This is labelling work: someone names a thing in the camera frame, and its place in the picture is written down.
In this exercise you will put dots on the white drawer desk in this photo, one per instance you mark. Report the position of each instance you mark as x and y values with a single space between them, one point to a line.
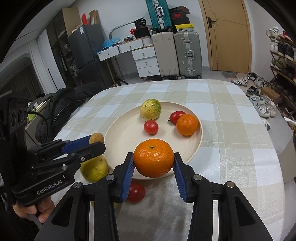
143 53

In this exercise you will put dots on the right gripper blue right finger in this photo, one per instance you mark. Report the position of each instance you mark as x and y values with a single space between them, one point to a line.
238 220

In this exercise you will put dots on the black jacket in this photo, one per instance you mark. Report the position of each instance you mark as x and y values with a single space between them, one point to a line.
60 106

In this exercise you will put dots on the large yellow guava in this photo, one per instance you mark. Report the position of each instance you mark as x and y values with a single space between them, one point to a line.
94 169

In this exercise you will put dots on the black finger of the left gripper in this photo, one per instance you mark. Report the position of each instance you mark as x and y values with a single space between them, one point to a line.
68 160

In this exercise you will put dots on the cream round plate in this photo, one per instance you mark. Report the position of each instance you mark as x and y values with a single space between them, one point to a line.
127 131

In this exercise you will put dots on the wooden shoe rack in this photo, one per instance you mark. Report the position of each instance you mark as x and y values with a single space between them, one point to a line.
282 50

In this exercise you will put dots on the teal suitcase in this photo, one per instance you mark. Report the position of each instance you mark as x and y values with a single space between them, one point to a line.
160 15

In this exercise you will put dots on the checkered beige tablecloth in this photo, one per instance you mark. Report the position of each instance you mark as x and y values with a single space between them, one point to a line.
235 147

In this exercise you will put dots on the wooden door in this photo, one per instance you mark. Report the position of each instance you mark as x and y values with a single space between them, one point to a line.
228 35

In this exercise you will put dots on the wrinkled green guava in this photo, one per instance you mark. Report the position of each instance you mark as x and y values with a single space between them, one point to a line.
103 204

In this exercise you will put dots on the small orange mandarin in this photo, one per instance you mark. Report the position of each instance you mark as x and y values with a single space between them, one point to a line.
187 124

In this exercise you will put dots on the oblong red tomato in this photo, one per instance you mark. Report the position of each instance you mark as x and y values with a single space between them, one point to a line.
175 116

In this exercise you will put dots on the black refrigerator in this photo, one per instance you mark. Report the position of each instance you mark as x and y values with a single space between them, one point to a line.
85 43

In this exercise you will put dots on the dark wardrobe shelf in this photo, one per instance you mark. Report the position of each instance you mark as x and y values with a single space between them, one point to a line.
58 31

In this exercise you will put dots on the round red tomato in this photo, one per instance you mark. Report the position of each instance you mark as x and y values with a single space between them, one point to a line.
136 193

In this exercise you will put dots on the beige suitcase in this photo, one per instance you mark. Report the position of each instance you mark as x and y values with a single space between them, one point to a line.
164 46

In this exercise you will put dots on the brown longan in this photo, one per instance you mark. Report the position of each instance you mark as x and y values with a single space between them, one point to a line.
96 137

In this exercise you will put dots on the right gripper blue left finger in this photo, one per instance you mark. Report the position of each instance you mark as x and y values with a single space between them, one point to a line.
70 218

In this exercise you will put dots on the person's left hand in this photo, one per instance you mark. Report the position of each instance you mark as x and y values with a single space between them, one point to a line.
45 207

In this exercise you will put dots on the large orange mandarin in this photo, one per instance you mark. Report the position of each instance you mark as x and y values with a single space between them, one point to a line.
153 158

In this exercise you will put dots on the small red cherry tomato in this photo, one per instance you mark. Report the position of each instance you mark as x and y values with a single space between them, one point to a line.
151 127

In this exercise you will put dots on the silver grey suitcase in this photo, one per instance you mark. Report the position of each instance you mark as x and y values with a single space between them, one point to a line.
189 54

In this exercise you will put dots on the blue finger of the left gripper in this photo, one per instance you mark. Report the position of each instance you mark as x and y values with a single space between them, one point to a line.
59 147

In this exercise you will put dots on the yellow-green guava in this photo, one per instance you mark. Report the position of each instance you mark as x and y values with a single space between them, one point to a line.
150 109

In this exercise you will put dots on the stacked shoe boxes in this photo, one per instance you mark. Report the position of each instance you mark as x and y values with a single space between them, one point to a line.
180 19

